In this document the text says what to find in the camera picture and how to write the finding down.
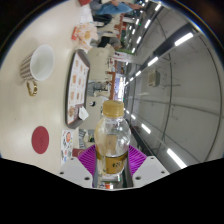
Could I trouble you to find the food wrapper with fries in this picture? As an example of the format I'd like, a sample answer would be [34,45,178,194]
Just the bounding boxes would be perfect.
[77,22,100,46]

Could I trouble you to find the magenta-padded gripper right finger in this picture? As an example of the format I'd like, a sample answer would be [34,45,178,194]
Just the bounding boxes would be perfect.
[123,144,171,189]

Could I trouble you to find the dark food tray, paper liner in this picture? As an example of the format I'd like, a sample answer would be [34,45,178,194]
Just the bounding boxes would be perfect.
[64,49,92,130]

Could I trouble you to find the crumpled white napkin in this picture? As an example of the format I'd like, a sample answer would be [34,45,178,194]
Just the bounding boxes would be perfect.
[77,105,90,122]

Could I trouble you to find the small red ketchup packet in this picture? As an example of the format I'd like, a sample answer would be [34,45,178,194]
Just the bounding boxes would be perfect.
[70,27,79,42]

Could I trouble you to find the flat round red coaster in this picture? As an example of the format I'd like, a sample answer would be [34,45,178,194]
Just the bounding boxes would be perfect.
[31,125,51,155]

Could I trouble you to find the person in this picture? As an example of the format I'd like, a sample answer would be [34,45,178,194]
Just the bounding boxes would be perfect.
[89,0,144,26]

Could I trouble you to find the black backpack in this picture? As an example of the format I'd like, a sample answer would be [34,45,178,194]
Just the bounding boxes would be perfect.
[98,35,123,49]

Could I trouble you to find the ceiling lights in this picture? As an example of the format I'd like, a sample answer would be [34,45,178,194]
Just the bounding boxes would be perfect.
[124,1,195,169]

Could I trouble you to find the beige canteen chairs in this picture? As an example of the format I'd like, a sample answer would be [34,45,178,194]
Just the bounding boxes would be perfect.
[84,43,118,148]

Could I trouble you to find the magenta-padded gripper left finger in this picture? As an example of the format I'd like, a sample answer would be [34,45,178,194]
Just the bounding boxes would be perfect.
[59,143,100,190]

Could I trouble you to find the white striped mug, gold handle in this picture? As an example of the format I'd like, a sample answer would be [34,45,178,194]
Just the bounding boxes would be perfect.
[19,44,55,98]

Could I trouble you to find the clear bottle with tan cap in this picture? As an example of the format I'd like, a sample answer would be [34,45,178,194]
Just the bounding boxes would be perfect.
[93,99,132,178]

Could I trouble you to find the ceiling air conditioner unit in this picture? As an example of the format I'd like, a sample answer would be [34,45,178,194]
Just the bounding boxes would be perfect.
[148,70,161,88]

